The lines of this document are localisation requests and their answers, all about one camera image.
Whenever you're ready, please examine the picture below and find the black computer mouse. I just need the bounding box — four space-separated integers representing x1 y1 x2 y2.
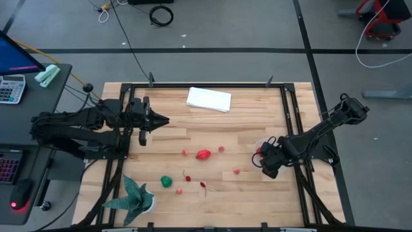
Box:
9 179 35 211

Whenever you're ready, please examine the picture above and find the yellow cable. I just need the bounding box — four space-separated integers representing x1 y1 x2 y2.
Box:
11 38 101 100

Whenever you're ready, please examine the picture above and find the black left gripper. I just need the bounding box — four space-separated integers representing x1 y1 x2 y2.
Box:
124 95 171 133

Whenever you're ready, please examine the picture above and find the short white cable loop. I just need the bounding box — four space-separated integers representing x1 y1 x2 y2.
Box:
98 8 110 24

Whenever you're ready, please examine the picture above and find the grey stand foot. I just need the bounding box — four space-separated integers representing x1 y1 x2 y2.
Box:
362 84 412 100

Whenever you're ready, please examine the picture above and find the white folded cloth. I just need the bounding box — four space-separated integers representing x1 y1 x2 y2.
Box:
185 86 232 113

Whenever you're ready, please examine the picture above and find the thin black cable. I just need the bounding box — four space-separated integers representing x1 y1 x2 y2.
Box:
64 84 100 108

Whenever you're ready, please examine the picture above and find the coiled black cable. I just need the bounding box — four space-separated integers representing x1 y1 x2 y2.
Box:
148 5 174 28

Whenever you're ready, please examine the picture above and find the red and black cart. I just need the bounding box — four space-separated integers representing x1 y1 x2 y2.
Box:
355 0 412 41

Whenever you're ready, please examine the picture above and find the long black floor cable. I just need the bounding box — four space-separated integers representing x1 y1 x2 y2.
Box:
109 0 151 81

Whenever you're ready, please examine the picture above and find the long white cable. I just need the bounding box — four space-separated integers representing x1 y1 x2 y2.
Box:
355 0 412 69

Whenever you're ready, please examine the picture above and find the backlit keyboard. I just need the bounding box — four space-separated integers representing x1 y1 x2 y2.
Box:
0 151 23 185

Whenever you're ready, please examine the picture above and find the black metal table frame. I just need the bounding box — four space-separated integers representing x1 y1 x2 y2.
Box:
77 82 348 227

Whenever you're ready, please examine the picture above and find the grey calculator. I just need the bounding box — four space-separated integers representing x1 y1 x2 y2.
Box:
0 74 26 105

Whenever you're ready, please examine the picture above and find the black box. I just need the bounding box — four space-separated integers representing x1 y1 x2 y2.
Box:
127 0 174 5

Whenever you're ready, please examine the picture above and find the computer monitor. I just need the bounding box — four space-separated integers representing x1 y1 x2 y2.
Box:
0 30 46 77

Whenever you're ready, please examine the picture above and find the black cable under table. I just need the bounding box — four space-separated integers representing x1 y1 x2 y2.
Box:
32 159 99 232

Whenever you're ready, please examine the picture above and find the black desk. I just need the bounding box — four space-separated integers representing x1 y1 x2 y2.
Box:
0 63 73 226

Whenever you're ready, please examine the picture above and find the mint green stapler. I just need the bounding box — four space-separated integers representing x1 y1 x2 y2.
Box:
34 64 61 88

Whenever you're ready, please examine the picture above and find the green plant in white pot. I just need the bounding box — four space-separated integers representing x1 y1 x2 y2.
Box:
102 173 157 227

